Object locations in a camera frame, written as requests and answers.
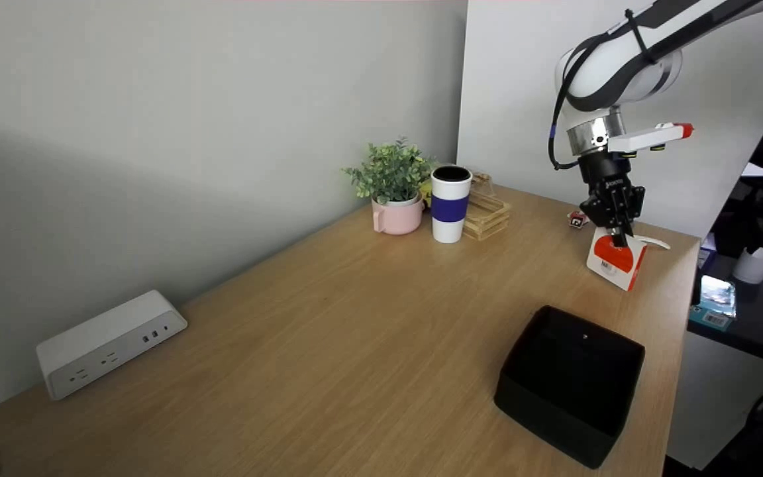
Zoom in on white power hub box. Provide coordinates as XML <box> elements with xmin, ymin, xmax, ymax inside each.
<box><xmin>35</xmin><ymin>287</ymin><xmax>191</xmax><ymax>404</ymax></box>

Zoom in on black fabric storage box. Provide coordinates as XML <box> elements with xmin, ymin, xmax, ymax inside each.
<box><xmin>493</xmin><ymin>302</ymin><xmax>647</xmax><ymax>473</ymax></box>

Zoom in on blue glossy flat item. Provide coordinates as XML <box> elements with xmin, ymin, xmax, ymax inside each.
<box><xmin>692</xmin><ymin>273</ymin><xmax>742</xmax><ymax>334</ymax></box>

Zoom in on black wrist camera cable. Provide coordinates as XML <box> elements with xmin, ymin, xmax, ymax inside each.
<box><xmin>545</xmin><ymin>36</ymin><xmax>579</xmax><ymax>174</ymax></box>

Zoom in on stacked wooden slat trays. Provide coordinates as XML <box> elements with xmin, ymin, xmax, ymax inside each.
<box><xmin>460</xmin><ymin>170</ymin><xmax>514</xmax><ymax>244</ymax></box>

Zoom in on white cup with purple sleeve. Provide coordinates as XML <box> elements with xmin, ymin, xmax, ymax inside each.
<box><xmin>430</xmin><ymin>166</ymin><xmax>475</xmax><ymax>246</ymax></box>

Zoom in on red and white card box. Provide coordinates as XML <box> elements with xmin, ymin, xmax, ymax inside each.
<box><xmin>582</xmin><ymin>232</ymin><xmax>672</xmax><ymax>295</ymax></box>

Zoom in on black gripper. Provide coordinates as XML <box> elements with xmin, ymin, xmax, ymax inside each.
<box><xmin>577</xmin><ymin>152</ymin><xmax>647</xmax><ymax>250</ymax></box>

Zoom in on green plant in pink pot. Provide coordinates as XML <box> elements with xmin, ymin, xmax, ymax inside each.
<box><xmin>342</xmin><ymin>138</ymin><xmax>436</xmax><ymax>240</ymax></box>

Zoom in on white mug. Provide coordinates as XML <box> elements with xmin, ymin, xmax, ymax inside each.
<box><xmin>733</xmin><ymin>244</ymin><xmax>763</xmax><ymax>287</ymax></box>

